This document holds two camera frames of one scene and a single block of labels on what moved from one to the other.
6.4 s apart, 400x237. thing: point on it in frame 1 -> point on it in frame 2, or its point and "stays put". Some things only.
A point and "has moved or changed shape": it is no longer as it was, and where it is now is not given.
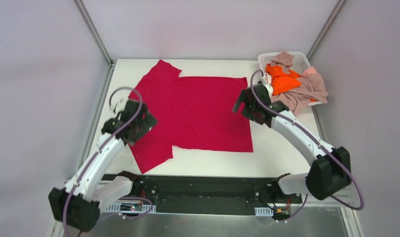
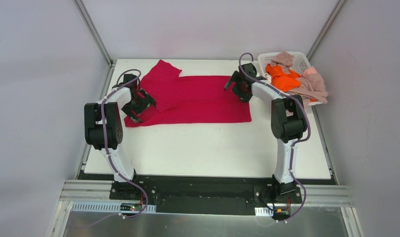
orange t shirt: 281,81 stays put
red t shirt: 191,112 has moved or changed shape
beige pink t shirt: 312,88 stays put
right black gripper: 248,105 -> 236,86
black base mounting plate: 210,195 stays put
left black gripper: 142,123 -> 138,106
